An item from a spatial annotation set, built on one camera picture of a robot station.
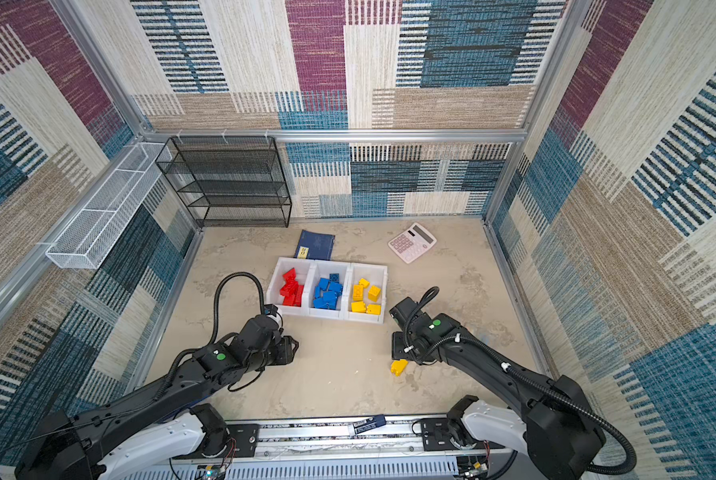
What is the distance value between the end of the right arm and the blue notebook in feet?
1.62

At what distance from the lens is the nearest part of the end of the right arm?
1.86 ft

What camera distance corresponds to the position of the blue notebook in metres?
1.10
